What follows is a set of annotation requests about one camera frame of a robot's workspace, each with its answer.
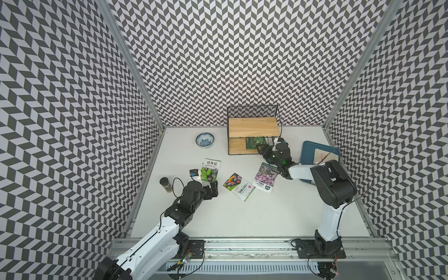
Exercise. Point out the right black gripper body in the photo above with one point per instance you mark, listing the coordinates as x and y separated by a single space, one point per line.
273 158

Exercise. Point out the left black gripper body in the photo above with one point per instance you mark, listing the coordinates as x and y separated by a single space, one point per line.
202 194

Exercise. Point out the green leaf seed bag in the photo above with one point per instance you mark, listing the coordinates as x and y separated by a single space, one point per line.
253 142

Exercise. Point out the red-white label seed bag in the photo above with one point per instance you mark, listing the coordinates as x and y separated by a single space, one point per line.
209 170

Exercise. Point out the pink flower seed bag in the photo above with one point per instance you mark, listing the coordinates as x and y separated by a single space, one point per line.
265 178

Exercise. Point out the black wire two-tier shelf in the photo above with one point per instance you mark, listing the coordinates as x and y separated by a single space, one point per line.
251 121

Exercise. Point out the mixed flower white seed bag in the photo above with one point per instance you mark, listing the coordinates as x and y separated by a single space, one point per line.
239 187

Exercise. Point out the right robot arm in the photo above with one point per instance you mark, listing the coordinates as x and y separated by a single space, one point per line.
334 187

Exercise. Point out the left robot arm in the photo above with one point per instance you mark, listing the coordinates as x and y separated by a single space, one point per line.
163 243

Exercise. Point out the teal tray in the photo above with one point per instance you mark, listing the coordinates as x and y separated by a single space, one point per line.
308 149

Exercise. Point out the small spice jar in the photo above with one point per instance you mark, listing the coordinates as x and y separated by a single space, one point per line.
166 184

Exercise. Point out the beige cloth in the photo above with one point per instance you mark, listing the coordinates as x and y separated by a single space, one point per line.
323 156

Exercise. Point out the blue white porcelain bowl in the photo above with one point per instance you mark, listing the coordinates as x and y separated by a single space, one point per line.
205 140

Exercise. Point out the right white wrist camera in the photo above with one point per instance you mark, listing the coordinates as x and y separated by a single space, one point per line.
280 143

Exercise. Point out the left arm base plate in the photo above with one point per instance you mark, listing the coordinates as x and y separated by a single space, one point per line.
195 246

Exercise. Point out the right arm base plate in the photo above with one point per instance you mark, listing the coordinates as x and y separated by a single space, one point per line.
319 249

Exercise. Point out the aluminium front rail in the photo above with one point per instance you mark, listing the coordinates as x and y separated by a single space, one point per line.
280 249

